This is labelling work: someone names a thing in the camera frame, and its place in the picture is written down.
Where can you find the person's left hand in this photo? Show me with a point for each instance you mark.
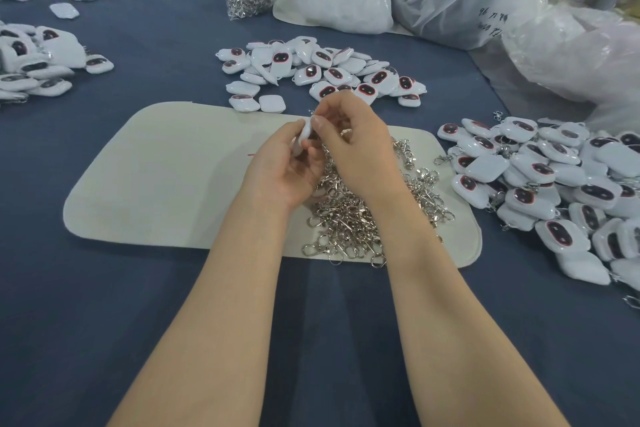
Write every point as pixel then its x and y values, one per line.
pixel 282 169

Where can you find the person's right hand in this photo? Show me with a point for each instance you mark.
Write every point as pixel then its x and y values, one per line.
pixel 362 149

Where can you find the white charm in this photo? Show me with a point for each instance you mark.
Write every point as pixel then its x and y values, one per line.
pixel 304 131

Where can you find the person's right forearm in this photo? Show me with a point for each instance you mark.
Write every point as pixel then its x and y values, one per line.
pixel 470 332

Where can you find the person's left forearm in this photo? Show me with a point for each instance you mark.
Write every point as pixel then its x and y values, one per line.
pixel 205 332

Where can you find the cream felt work mat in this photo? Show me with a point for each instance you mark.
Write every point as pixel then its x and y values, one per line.
pixel 150 179

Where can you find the crumpled clear plastic bag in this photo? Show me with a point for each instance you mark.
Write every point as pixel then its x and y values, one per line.
pixel 586 53

